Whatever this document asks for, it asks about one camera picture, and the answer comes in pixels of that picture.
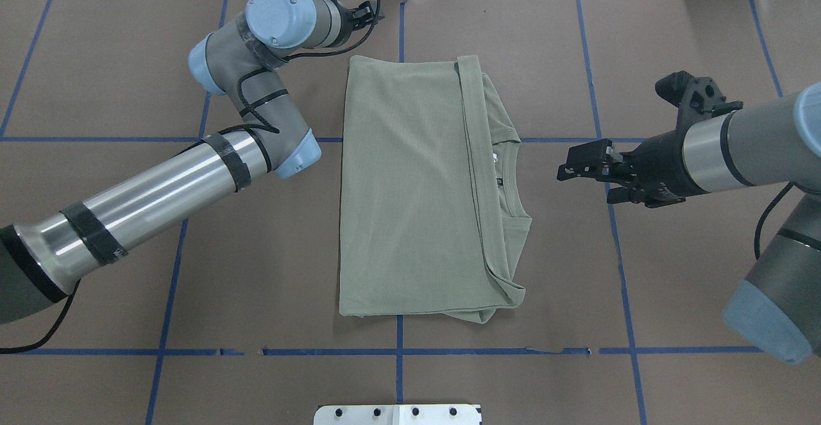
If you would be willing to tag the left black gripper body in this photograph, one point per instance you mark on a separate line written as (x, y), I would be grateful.
(363, 13)

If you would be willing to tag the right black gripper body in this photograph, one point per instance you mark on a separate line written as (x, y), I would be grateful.
(660, 163)

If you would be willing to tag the olive green long-sleeve shirt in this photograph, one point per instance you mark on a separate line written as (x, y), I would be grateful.
(431, 218)

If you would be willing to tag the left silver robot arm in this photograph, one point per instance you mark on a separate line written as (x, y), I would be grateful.
(43, 262)

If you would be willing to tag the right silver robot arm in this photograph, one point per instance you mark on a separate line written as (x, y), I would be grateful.
(776, 307)

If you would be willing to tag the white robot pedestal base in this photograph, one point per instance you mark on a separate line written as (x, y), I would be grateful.
(399, 414)

